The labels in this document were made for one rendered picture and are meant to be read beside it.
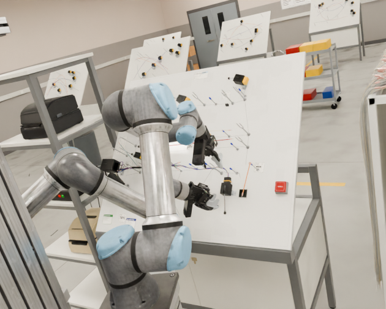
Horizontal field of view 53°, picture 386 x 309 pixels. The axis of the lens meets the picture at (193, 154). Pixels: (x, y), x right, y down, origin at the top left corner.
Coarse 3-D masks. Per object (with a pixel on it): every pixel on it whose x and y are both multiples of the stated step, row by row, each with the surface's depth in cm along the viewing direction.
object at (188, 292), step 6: (180, 270) 212; (186, 270) 210; (180, 276) 214; (186, 276) 212; (192, 276) 210; (180, 282) 216; (186, 282) 214; (192, 282) 212; (180, 288) 219; (186, 288) 216; (192, 288) 214; (180, 294) 221; (186, 294) 218; (192, 294) 216; (180, 300) 223; (186, 300) 220; (192, 300) 218; (198, 300) 216
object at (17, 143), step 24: (24, 72) 198; (48, 72) 210; (96, 72) 241; (96, 96) 244; (48, 120) 209; (96, 120) 244; (0, 144) 237; (24, 144) 225; (48, 144) 215; (72, 192) 222; (96, 264) 240; (96, 288) 283
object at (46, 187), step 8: (64, 152) 137; (72, 152) 135; (80, 152) 139; (56, 160) 137; (48, 168) 136; (56, 168) 134; (48, 176) 135; (56, 176) 135; (40, 184) 136; (48, 184) 136; (56, 184) 136; (64, 184) 137; (32, 192) 135; (40, 192) 135; (48, 192) 136; (56, 192) 138; (24, 200) 135; (32, 200) 135; (40, 200) 136; (48, 200) 138; (32, 208) 135; (40, 208) 138; (32, 216) 137
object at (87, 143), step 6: (90, 132) 602; (78, 138) 589; (84, 138) 592; (90, 138) 599; (72, 144) 593; (78, 144) 592; (84, 144) 594; (90, 144) 600; (96, 144) 613; (84, 150) 597; (90, 150) 601; (96, 150) 612; (90, 156) 603; (96, 156) 611; (96, 162) 612
